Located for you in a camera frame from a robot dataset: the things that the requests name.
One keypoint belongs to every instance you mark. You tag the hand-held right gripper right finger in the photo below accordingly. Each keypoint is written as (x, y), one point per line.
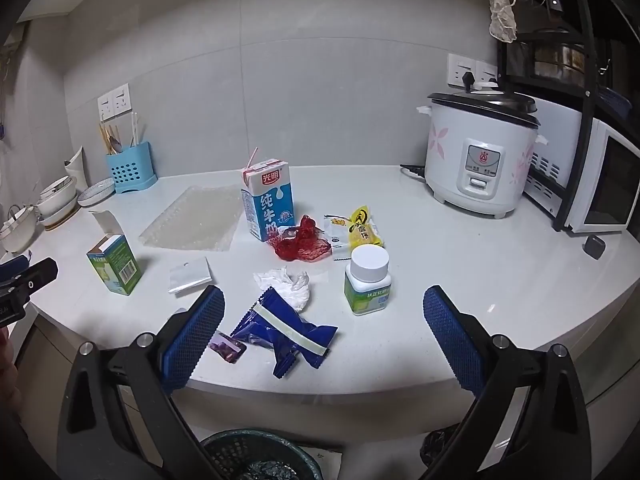
(452, 340)

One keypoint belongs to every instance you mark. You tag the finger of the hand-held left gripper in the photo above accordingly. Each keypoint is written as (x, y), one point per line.
(36, 272)

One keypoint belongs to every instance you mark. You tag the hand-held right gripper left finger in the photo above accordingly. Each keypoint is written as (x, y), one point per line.
(192, 340)

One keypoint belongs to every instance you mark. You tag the blue snack wrapper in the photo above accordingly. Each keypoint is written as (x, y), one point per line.
(285, 332)

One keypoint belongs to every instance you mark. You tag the teal plastic trash basket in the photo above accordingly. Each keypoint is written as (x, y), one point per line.
(250, 447)

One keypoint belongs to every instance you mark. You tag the clear bubble wrap sheet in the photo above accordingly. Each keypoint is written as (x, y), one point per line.
(192, 217)

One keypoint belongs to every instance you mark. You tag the yellow and white snack packet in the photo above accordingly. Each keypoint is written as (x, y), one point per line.
(356, 232)

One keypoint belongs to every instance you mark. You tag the small purple packet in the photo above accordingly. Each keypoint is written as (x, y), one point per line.
(227, 347)

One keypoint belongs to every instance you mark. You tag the small clear plastic bag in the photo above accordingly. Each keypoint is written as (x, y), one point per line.
(190, 276)

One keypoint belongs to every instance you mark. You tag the white ceramic bowl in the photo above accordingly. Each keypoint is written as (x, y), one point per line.
(57, 197)

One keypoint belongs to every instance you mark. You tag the green and white carton box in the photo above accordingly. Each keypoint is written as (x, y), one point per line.
(117, 265)

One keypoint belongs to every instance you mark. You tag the patterned shallow plate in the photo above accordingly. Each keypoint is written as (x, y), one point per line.
(95, 194)

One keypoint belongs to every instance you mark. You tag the white pill bottle green label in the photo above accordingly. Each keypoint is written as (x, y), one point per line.
(367, 280)

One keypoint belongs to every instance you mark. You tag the black plastic bag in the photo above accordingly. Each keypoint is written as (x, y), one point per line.
(440, 447)

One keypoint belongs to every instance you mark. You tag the crumpled white tissue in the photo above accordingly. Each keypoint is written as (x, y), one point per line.
(290, 285)

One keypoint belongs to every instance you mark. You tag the white ceramic jug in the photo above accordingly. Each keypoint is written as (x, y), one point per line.
(77, 167)

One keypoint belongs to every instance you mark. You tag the blue utensil holder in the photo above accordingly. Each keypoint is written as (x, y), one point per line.
(132, 170)

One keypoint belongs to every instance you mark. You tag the red crumpled plastic wrapper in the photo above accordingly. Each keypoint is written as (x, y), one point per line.
(300, 242)

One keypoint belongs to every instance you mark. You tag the wooden chopsticks bundle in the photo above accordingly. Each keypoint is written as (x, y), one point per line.
(105, 140)

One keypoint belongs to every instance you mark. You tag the metal spoon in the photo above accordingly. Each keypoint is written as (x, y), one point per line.
(115, 144)

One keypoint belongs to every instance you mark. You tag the blue and white milk carton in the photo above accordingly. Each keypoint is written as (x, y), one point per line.
(267, 202)

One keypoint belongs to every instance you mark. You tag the small dark grey block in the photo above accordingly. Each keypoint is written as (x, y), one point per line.
(594, 246)

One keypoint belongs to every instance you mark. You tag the white chopsticks pair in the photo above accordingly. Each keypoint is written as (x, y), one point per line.
(135, 130)

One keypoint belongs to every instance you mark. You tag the white floral rice cooker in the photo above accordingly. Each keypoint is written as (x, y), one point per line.
(480, 160)

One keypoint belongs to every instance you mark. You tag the white microwave oven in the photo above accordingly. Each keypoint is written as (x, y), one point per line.
(600, 180)

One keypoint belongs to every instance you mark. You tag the black power plug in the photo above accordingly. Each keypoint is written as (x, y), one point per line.
(468, 81)

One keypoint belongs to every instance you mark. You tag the black metal kitchen rack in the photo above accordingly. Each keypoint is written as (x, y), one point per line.
(582, 110)

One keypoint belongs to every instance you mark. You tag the steel pot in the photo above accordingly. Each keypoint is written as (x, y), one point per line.
(557, 60)

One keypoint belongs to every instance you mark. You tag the white mesh cloth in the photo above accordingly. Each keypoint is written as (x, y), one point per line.
(502, 10)

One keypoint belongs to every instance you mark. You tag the white wall socket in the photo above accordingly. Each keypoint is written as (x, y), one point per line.
(480, 71)
(114, 103)

